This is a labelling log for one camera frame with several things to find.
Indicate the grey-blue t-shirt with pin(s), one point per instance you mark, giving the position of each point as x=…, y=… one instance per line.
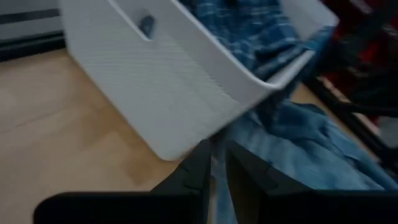
x=295, y=149

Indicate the dark blue plaid shirt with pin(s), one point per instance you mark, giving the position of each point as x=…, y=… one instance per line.
x=248, y=37

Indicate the white plastic bin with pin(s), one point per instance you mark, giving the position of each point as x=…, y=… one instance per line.
x=155, y=87

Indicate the black aluminium table frame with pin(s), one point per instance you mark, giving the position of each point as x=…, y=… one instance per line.
x=351, y=124

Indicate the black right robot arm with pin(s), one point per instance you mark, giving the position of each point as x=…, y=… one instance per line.
x=373, y=93

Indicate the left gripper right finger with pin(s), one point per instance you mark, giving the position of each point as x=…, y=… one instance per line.
x=252, y=174

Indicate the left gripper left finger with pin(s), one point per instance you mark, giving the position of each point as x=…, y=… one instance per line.
x=199, y=168

